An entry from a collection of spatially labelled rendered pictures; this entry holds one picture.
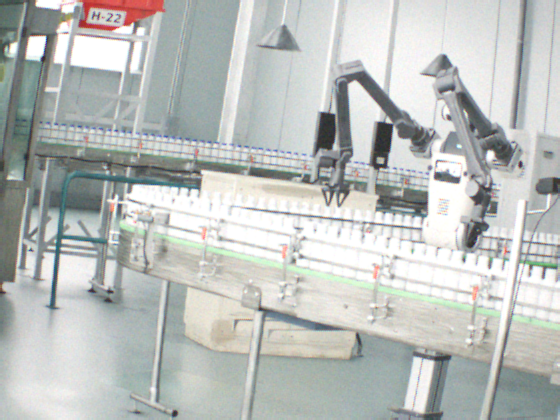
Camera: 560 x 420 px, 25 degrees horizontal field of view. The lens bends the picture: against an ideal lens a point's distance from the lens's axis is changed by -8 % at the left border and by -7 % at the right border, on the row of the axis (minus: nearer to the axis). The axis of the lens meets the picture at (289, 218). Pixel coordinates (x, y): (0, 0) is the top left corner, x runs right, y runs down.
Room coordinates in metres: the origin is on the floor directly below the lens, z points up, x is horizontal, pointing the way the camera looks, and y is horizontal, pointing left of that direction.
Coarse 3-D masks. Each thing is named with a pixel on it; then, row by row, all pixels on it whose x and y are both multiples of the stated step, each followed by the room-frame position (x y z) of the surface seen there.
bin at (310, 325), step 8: (272, 312) 5.38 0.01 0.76; (272, 320) 5.39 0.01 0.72; (280, 320) 5.35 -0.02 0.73; (288, 320) 5.31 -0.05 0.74; (296, 320) 5.28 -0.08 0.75; (304, 320) 5.25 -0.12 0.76; (232, 328) 5.24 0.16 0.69; (312, 328) 5.22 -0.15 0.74; (320, 328) 5.23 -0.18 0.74; (328, 328) 5.26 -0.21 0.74; (336, 328) 5.29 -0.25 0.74
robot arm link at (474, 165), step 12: (432, 84) 4.76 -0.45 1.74; (456, 84) 4.72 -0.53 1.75; (444, 96) 4.73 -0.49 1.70; (456, 96) 4.72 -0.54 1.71; (456, 108) 4.71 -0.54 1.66; (456, 120) 4.72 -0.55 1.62; (468, 132) 4.71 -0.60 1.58; (468, 144) 4.70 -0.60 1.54; (468, 156) 4.70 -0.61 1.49; (468, 168) 4.71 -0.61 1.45; (480, 168) 4.69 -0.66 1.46; (480, 180) 4.69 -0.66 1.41
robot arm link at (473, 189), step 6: (474, 180) 4.61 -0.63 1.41; (492, 180) 4.70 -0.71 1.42; (468, 186) 4.62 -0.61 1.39; (474, 186) 4.60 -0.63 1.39; (480, 186) 4.65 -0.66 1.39; (486, 186) 4.67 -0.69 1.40; (468, 192) 4.61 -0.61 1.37; (474, 192) 4.59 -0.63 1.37; (480, 192) 4.60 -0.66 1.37; (474, 198) 4.61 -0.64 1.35; (480, 198) 4.62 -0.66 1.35
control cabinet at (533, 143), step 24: (528, 144) 10.64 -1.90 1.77; (552, 144) 10.64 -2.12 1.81; (528, 168) 10.60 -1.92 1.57; (552, 168) 10.65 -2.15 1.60; (504, 192) 10.89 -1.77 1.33; (528, 192) 10.56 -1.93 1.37; (504, 216) 10.84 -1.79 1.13; (528, 216) 10.56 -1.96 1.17; (552, 216) 10.69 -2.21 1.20; (552, 240) 10.70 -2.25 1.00
